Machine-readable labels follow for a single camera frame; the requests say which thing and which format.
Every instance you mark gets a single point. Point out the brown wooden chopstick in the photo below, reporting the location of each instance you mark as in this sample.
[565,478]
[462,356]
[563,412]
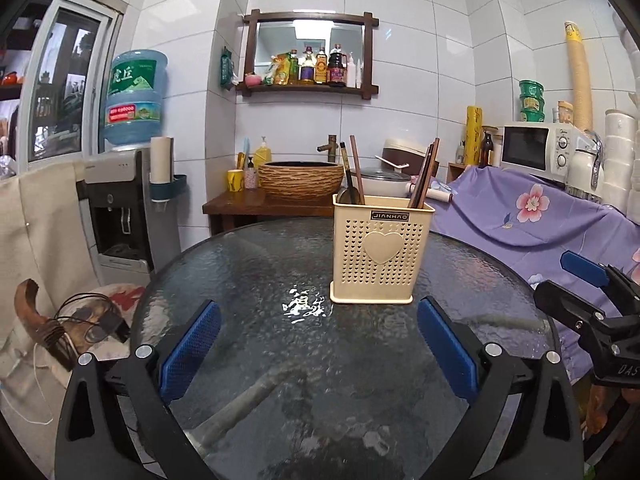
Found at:
[355,156]
[431,168]
[422,182]

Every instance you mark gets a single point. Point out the paper cup stack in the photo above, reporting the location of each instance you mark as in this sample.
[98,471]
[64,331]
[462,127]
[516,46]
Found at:
[161,159]

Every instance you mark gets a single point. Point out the right hand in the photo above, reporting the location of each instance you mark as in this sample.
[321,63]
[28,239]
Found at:
[597,411]

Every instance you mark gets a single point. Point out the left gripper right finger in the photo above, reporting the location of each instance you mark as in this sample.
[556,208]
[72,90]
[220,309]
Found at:
[522,420]

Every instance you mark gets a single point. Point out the purple floral cloth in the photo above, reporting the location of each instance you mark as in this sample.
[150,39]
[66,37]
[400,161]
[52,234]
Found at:
[527,224]

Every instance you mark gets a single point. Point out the wooden side table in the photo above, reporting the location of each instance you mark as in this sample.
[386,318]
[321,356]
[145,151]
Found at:
[229,210]

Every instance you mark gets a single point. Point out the steel spoon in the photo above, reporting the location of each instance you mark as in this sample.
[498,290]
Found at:
[347,194]

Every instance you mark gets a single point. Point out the blue water jug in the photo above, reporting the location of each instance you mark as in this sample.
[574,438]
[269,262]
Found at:
[134,100]

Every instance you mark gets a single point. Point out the black chopstick thin band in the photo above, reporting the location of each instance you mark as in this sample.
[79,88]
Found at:
[415,199]

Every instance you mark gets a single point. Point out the cream plastic utensil holder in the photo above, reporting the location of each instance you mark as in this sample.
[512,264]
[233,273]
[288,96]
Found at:
[378,248]

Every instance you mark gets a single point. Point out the wooden wall shelf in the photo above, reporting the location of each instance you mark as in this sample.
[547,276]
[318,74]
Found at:
[309,51]

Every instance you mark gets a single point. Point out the rice cooker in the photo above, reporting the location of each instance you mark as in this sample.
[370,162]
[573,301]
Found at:
[403,156]

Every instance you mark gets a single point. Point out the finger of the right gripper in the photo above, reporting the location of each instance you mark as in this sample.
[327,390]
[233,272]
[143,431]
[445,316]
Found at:
[573,312]
[588,271]

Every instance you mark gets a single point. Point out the water dispenser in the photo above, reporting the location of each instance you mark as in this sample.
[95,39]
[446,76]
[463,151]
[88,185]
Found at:
[135,235]

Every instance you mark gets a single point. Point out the black chopstick gold band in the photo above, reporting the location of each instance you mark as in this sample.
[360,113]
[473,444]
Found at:
[347,172]

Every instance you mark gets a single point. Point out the white microwave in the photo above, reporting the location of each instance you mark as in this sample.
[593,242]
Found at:
[540,149]

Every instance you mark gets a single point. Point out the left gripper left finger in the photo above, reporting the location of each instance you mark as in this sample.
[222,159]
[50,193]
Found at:
[93,439]

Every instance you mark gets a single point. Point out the round glass table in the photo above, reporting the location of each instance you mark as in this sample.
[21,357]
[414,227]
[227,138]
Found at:
[297,386]

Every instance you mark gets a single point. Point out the yellow roll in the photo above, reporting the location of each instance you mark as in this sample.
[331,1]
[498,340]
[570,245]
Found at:
[473,135]

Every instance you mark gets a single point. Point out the white pan with handle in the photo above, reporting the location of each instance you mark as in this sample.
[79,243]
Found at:
[380,182]

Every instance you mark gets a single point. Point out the woven basin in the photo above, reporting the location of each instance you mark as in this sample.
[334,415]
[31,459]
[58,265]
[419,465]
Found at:
[300,180]

